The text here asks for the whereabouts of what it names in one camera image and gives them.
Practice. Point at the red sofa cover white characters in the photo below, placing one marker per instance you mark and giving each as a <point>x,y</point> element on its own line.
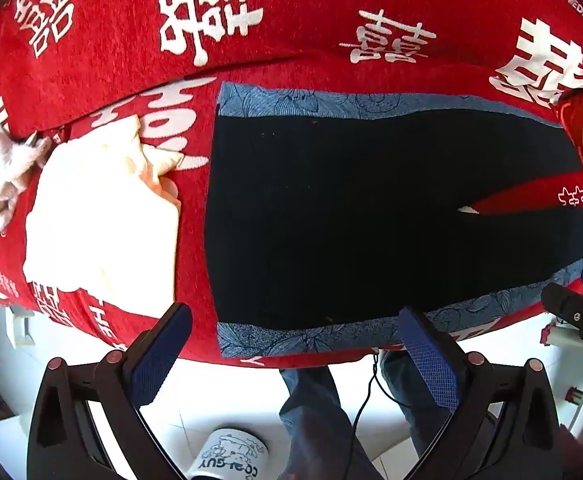
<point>68,67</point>

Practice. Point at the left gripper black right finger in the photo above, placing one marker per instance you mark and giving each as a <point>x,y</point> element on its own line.
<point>503,422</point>

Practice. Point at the black pants with grey trim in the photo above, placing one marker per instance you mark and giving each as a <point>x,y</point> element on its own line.
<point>328,213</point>

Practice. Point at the cream orange folded cloth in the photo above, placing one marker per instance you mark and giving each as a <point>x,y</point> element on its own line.
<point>101,221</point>

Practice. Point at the white printed mug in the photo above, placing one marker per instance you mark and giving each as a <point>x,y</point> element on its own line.
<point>230,454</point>

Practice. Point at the person legs in blue jeans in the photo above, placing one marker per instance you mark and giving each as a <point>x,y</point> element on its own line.
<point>323,445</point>

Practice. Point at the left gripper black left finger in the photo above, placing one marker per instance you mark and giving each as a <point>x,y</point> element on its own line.
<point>64,442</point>

